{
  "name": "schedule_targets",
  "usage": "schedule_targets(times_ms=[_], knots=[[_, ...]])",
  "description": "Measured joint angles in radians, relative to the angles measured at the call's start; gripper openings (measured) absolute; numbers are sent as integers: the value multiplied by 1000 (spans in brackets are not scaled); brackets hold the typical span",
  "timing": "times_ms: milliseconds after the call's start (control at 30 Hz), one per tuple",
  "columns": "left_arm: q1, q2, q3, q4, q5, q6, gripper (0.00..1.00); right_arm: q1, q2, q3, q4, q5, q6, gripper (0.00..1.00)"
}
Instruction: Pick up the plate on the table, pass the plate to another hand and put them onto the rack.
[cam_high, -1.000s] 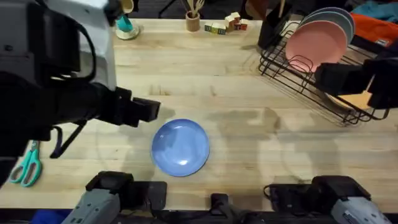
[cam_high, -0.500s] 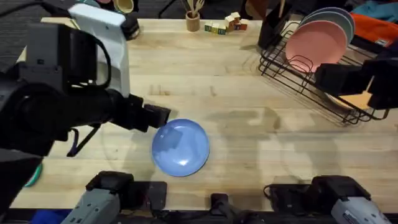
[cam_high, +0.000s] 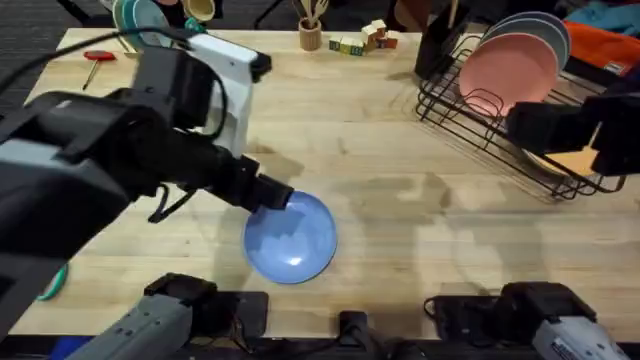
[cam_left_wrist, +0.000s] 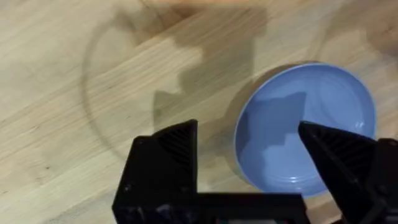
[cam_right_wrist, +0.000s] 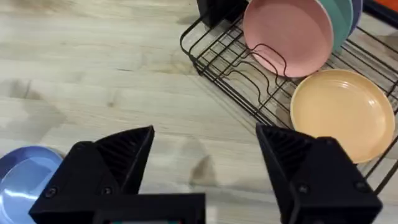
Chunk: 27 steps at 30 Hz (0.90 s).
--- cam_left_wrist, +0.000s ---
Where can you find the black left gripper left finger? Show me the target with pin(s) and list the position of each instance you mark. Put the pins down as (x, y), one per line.
(161, 168)

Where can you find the blue plate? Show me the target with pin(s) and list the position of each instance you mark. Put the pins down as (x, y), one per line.
(311, 99)

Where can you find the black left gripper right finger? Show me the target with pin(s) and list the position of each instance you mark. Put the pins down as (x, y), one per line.
(351, 168)

